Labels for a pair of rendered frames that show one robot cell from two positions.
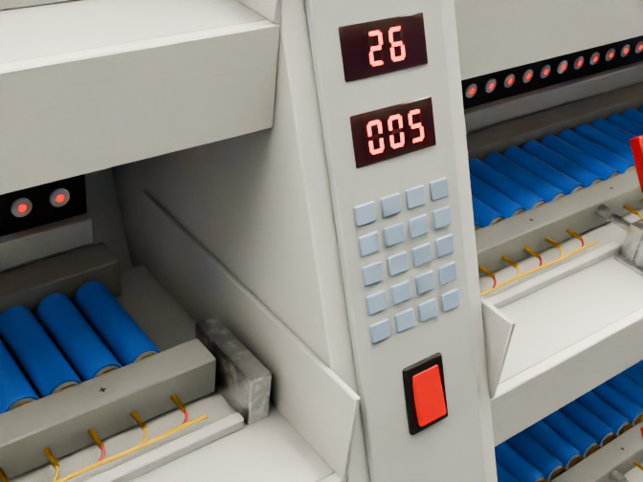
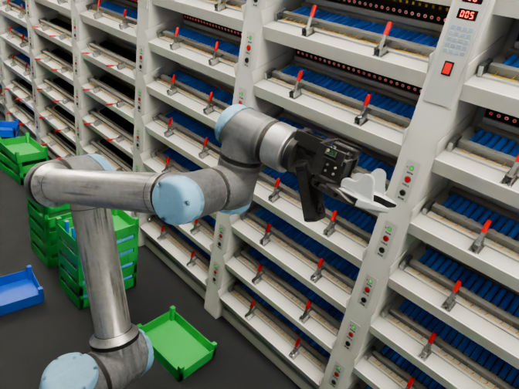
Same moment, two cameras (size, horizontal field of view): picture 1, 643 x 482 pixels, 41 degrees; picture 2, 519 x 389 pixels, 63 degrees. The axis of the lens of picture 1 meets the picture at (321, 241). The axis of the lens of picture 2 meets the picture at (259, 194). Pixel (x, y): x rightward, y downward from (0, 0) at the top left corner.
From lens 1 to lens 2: 1.05 m
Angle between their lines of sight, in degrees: 69
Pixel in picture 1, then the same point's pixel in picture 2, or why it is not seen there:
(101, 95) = not seen: outside the picture
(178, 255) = not seen: hidden behind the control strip
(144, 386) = (422, 47)
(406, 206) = (462, 29)
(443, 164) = (474, 26)
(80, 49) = not seen: outside the picture
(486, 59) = (507, 12)
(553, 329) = (497, 88)
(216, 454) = (421, 62)
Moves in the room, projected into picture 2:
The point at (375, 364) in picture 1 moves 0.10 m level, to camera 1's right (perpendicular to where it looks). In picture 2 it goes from (441, 55) to (465, 64)
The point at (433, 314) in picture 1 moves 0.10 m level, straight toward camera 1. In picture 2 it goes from (456, 54) to (418, 47)
